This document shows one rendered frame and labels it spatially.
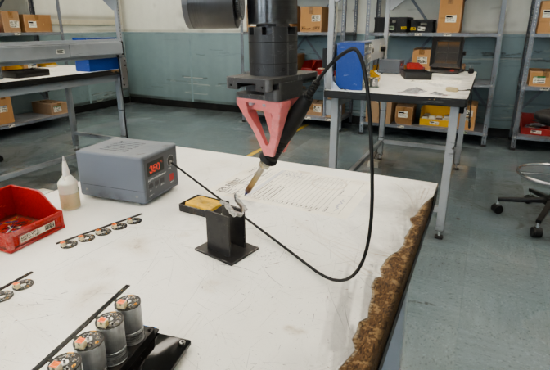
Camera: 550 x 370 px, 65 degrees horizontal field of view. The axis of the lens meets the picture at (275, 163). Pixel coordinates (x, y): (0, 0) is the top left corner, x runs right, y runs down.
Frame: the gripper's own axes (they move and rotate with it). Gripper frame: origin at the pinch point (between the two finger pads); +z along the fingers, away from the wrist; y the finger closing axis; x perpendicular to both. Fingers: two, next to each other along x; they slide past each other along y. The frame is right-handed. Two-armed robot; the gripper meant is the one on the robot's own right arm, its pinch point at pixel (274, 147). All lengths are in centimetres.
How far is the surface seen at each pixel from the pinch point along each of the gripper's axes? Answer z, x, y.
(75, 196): 14.5, -41.8, 5.1
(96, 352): 11.6, 0.9, 26.9
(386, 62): 11, -91, -254
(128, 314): 11.6, -1.2, 22.2
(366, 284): 17.7, 11.4, -4.1
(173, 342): 16.2, 0.8, 18.9
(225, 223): 11.9, -7.6, 1.8
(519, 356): 94, 25, -103
